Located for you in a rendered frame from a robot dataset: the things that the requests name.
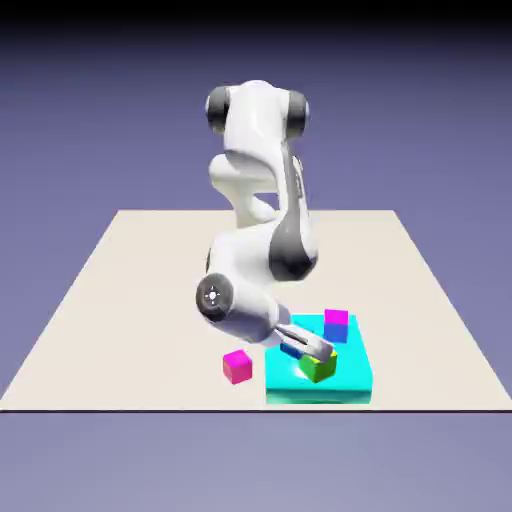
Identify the large cyan box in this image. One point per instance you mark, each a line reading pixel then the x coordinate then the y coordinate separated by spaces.
pixel 352 372

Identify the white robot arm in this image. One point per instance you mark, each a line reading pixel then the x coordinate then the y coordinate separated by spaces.
pixel 248 256

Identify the small blue cube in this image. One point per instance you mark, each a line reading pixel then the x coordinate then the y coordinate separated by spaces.
pixel 291 351
pixel 335 332

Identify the small green cube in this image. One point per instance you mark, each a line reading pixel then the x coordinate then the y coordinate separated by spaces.
pixel 320 370

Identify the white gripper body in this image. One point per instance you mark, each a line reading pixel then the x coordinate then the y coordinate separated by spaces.
pixel 310 342

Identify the small magenta cube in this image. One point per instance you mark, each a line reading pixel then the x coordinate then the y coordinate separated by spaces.
pixel 237 366
pixel 336 316

